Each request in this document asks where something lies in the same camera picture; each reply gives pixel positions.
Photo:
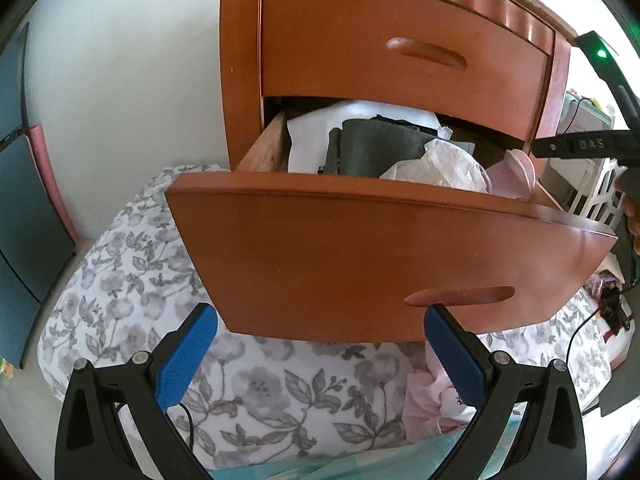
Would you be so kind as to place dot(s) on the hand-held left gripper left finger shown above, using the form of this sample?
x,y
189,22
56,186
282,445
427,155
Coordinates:
x,y
185,360

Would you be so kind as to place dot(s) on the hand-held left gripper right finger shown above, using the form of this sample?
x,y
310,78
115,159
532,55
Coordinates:
x,y
455,360

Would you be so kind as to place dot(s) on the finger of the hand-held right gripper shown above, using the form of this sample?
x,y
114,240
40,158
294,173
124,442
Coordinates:
x,y
585,145

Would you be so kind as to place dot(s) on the light pink floral garment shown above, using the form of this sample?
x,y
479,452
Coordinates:
x,y
430,400

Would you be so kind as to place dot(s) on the pale lace underwear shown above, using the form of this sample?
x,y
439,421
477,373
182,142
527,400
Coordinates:
x,y
445,170

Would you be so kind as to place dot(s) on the wooden nightstand drawer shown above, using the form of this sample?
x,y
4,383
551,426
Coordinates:
x,y
325,260
350,25

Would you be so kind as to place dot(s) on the grey socks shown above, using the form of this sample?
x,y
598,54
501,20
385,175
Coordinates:
x,y
380,145

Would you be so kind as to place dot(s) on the white t-shirt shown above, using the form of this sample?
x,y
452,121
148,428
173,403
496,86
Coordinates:
x,y
310,135

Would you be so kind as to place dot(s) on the person's right hand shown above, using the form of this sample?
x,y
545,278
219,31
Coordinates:
x,y
632,215

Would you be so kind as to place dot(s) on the printed white box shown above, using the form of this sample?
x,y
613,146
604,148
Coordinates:
x,y
592,115

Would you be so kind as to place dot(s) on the white laundry basket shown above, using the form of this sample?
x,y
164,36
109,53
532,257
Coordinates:
x,y
602,195

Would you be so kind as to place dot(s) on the floral bedsheet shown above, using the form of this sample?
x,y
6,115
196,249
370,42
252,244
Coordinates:
x,y
125,285

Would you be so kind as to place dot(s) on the checked pastel blanket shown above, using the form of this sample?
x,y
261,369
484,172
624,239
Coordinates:
x,y
350,470

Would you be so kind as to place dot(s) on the blue-grey refrigerator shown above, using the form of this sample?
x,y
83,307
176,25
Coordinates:
x,y
25,210

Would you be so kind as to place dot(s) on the pink foam tube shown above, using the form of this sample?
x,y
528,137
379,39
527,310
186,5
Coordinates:
x,y
47,175

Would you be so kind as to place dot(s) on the wooden nightstand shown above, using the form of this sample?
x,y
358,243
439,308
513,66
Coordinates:
x,y
240,60

